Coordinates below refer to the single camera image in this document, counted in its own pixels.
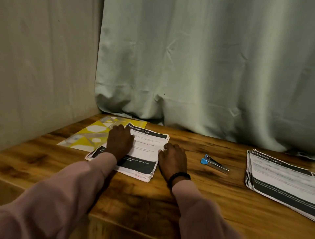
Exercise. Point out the person's left hand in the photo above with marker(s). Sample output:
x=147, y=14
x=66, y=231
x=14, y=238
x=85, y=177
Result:
x=119, y=142

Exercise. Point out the person's right hand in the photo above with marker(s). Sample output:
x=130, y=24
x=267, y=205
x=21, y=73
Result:
x=172, y=162

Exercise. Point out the person's left fingers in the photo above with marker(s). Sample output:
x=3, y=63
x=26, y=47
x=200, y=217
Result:
x=121, y=130

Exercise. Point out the person's right fingers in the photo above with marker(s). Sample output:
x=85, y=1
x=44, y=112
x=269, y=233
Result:
x=171, y=149

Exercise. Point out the stack of printed paper sheets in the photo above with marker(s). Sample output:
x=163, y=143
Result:
x=145, y=152

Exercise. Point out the person's left forearm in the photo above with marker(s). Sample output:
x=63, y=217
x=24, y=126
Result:
x=59, y=197

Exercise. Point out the person's right forearm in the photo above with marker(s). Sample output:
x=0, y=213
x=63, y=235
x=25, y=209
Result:
x=196, y=211

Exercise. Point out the yellow patterned folder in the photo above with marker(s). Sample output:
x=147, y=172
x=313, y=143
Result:
x=96, y=134

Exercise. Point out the blue and silver stapler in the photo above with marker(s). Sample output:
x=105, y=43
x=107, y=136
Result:
x=214, y=163

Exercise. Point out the pale green curtain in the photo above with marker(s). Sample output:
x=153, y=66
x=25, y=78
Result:
x=204, y=71

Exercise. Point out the beige fabric backdrop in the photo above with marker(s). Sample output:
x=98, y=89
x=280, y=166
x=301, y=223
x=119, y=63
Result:
x=46, y=69

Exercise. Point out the large pile of printed sheets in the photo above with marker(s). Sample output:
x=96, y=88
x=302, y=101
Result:
x=283, y=179

